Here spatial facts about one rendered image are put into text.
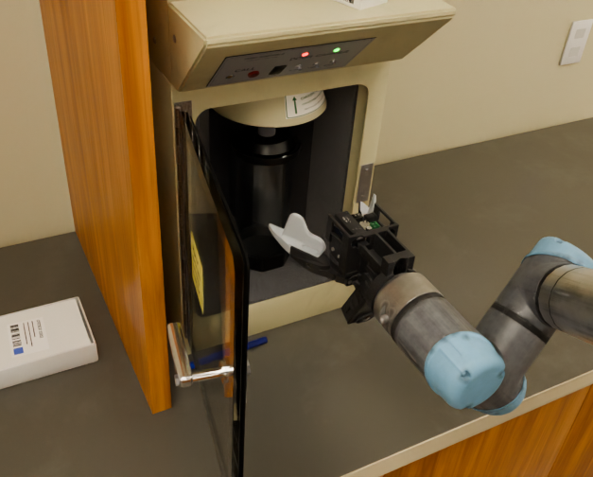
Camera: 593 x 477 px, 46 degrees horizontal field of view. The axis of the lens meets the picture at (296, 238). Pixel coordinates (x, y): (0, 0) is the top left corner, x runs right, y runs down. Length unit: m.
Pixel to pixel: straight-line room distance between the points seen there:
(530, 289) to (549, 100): 1.23
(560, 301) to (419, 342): 0.15
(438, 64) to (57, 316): 1.01
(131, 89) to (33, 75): 0.56
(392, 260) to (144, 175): 0.30
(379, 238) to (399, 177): 0.81
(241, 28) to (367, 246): 0.29
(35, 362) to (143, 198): 0.40
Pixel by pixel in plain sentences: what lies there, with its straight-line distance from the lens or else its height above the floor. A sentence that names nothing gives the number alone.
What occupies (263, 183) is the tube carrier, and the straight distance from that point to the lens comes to 1.08.
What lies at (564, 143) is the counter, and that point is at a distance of 1.93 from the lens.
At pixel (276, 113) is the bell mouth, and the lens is 0.97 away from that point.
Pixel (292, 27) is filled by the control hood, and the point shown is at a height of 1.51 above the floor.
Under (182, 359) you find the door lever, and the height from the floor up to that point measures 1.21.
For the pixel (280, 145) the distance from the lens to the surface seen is 1.06.
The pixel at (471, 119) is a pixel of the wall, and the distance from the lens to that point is 1.83.
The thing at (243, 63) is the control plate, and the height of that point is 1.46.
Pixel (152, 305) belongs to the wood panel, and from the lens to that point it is 0.92.
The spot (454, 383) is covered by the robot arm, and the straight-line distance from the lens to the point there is 0.72.
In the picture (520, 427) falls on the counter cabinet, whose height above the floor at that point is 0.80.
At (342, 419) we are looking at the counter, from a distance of 1.07.
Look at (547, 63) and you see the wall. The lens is 1.93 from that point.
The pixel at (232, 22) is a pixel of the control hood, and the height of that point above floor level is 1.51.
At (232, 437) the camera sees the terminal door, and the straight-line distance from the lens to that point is 0.79.
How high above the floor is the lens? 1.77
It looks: 37 degrees down
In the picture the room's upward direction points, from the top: 5 degrees clockwise
